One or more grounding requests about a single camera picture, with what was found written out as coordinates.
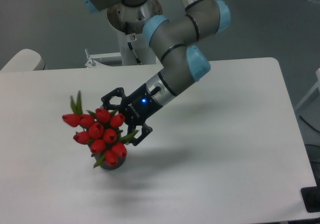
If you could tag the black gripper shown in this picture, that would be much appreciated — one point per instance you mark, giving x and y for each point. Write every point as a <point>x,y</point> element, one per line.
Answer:
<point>136,107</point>

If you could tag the red tulip bouquet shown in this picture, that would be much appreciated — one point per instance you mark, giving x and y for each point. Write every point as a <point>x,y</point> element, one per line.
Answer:
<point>101,131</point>

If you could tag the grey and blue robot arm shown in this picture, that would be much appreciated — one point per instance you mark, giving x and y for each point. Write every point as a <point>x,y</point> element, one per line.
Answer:
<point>173,43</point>

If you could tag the dark grey ribbed vase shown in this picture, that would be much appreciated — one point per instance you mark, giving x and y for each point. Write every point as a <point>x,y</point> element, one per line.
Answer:
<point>120,162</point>

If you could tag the white rounded chair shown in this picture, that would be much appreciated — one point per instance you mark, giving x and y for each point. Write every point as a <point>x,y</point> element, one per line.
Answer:
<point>24,61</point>

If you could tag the white furniture at right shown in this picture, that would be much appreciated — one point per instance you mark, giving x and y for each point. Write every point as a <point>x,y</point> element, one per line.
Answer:
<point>309,97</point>

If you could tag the black device at table edge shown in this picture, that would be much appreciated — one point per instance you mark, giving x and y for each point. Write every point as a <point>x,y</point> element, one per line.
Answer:
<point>311,199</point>

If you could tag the white pedestal base frame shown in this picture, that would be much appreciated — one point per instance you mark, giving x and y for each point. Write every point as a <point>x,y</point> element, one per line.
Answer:
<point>117,59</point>

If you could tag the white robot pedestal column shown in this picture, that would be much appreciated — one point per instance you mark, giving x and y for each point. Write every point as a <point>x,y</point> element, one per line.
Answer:
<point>128,24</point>

